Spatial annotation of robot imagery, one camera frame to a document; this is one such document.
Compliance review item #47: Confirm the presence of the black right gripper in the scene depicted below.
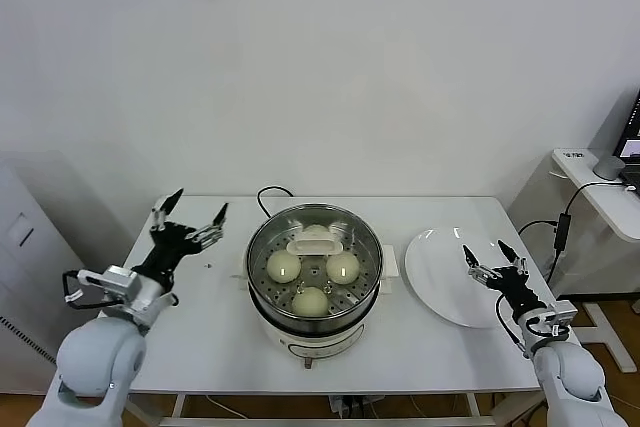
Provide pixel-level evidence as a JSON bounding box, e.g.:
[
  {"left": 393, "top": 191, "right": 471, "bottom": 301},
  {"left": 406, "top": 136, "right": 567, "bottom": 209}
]
[{"left": 462, "top": 239, "right": 547, "bottom": 319}]

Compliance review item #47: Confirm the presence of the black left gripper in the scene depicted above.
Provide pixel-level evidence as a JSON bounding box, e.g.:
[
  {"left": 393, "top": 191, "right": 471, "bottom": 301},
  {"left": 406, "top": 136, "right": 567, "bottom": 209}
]
[{"left": 132, "top": 188, "right": 230, "bottom": 291}]

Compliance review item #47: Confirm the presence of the round glass pot lid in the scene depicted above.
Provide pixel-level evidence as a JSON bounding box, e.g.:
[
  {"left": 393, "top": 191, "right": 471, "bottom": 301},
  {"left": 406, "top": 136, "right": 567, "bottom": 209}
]
[{"left": 247, "top": 203, "right": 385, "bottom": 321}]

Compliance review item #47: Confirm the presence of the stainless steel steamer basket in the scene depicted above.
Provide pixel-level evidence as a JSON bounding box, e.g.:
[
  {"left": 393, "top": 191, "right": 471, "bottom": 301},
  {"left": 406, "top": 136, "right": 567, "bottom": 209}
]
[{"left": 246, "top": 203, "right": 386, "bottom": 336}]

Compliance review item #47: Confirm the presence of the round white plate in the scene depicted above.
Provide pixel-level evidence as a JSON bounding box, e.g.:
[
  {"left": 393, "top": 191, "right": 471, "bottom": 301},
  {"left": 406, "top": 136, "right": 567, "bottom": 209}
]
[{"left": 403, "top": 226, "right": 524, "bottom": 329}]

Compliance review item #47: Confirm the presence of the grey round puck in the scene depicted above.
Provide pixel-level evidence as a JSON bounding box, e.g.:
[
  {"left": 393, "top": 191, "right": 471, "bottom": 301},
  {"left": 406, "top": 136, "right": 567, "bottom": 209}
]
[{"left": 592, "top": 155, "right": 627, "bottom": 181}]

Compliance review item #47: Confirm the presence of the grey metal cabinet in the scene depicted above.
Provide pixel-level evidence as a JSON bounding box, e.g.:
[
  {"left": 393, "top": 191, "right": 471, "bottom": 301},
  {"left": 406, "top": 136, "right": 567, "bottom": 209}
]
[{"left": 0, "top": 151, "right": 109, "bottom": 393}]

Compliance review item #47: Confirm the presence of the black laptop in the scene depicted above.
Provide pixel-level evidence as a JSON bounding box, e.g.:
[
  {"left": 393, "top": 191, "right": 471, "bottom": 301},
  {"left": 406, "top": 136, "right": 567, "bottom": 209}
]
[{"left": 613, "top": 86, "right": 640, "bottom": 183}]

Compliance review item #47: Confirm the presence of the white power strip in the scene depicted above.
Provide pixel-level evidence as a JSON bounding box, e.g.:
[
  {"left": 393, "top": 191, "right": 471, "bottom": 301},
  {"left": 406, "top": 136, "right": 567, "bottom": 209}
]
[{"left": 328, "top": 394, "right": 374, "bottom": 418}]

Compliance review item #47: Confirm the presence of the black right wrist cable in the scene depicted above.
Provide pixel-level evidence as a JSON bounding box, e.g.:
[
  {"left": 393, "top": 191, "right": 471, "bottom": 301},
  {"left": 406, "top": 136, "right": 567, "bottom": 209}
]
[{"left": 494, "top": 294, "right": 531, "bottom": 359}]

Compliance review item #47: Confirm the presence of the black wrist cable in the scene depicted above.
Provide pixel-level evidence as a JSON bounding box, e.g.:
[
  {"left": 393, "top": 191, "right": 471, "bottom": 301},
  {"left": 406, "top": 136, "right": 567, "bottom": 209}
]
[
  {"left": 62, "top": 269, "right": 126, "bottom": 309},
  {"left": 494, "top": 294, "right": 531, "bottom": 359}
]

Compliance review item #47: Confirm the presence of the black desk cable with adapter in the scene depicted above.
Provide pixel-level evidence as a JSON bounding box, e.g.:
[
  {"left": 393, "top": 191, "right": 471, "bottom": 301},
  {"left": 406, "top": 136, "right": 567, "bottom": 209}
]
[{"left": 517, "top": 181, "right": 637, "bottom": 288}]

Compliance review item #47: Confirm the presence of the black cooker power cord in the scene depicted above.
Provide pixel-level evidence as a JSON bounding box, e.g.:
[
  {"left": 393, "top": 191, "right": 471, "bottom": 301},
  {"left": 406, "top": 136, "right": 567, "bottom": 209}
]
[{"left": 256, "top": 186, "right": 295, "bottom": 221}]

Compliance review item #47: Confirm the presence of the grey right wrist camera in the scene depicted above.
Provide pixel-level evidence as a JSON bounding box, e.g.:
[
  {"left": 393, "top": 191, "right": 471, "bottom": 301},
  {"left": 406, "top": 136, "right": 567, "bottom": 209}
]
[{"left": 527, "top": 300, "right": 577, "bottom": 341}]

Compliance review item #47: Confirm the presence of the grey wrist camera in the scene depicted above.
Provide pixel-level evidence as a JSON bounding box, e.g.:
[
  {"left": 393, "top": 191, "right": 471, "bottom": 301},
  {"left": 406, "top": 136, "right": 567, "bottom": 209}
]
[
  {"left": 527, "top": 300, "right": 577, "bottom": 341},
  {"left": 77, "top": 265, "right": 142, "bottom": 308}
]

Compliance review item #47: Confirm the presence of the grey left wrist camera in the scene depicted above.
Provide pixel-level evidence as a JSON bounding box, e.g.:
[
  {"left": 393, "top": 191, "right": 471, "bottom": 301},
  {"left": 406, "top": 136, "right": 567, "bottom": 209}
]
[{"left": 77, "top": 265, "right": 142, "bottom": 308}]

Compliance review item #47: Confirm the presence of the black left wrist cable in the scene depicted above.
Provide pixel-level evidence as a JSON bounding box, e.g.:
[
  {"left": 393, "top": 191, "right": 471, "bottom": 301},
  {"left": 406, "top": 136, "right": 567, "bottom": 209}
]
[{"left": 62, "top": 269, "right": 126, "bottom": 309}]

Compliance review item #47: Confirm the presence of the white table frame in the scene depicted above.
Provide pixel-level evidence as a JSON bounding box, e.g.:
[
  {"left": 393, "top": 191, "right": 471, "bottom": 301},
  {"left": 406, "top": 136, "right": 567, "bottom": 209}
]
[{"left": 117, "top": 389, "right": 551, "bottom": 427}]

